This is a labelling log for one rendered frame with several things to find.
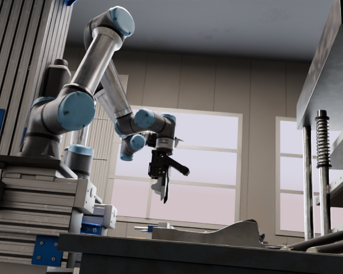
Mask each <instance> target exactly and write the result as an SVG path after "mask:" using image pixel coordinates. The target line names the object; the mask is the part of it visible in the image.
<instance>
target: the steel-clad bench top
mask: <svg viewBox="0 0 343 274"><path fill-rule="evenodd" d="M59 234H66V235H79V236H93V237H100V238H113V239H127V240H140V241H153V242H167V243H174V244H188V245H200V246H214V247H227V248H240V249H248V250H261V251H275V252H288V253H301V254H314V255H322V256H335V257H343V255H342V254H329V253H315V252H302V251H288V250H275V249H267V248H254V247H241V246H227V245H214V244H200V243H193V242H179V241H166V240H152V239H139V238H126V237H118V236H104V235H91V234H77V233H64V232H59Z"/></svg>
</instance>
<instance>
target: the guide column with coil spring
mask: <svg viewBox="0 0 343 274"><path fill-rule="evenodd" d="M317 116H327V111H326V110H318V111H317ZM320 122H327V120H321V121H318V122H317V123H320ZM324 125H326V126H327V123H322V124H318V125H317V126H324ZM319 129H327V127H320V128H318V129H317V130H319ZM322 132H328V131H327V130H321V131H319V132H318V133H322ZM323 135H327V136H328V134H319V135H318V137H319V136H323ZM321 139H328V137H321V138H318V140H321ZM322 142H328V141H327V140H323V141H319V142H318V144H319V143H322ZM320 146H328V144H321V145H318V147H320ZM318 150H328V147H323V148H319V149H318ZM321 153H328V151H321V152H319V154H321ZM319 157H328V154H323V155H320V156H319ZM321 160H329V158H322V159H319V160H318V161H321ZM319 164H329V162H328V161H324V162H320V163H319ZM319 180H320V212H321V236H323V235H326V234H330V233H331V229H332V222H331V208H330V193H329V184H330V182H329V167H326V166H321V167H319Z"/></svg>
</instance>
